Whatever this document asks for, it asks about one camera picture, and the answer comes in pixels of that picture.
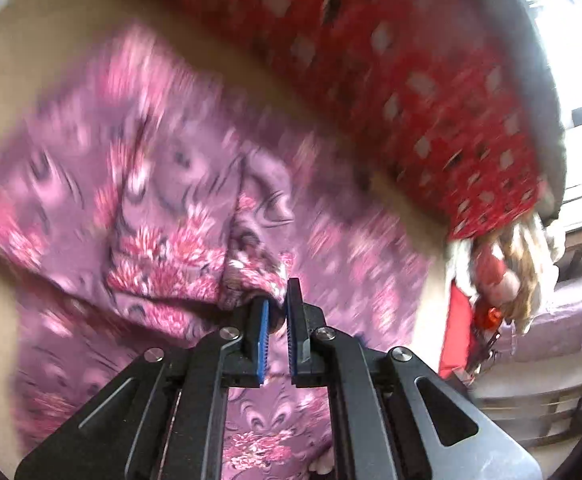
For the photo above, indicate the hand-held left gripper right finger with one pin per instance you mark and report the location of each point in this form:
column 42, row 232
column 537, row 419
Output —
column 294, row 345

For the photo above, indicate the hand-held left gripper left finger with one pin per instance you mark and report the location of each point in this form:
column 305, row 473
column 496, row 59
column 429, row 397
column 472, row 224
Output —
column 263, row 342

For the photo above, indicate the purple floral garment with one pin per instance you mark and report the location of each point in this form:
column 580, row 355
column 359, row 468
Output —
column 171, row 185

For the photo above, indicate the plain red cloth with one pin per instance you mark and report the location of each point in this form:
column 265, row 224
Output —
column 455, row 330

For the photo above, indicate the cream and red cloth pile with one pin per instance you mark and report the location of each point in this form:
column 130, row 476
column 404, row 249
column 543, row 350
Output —
column 516, row 270

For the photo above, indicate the wooden furniture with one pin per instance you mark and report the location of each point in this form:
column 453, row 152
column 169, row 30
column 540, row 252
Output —
column 531, row 410

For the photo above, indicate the lilac bedsheet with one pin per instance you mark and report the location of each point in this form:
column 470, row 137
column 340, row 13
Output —
column 561, row 320

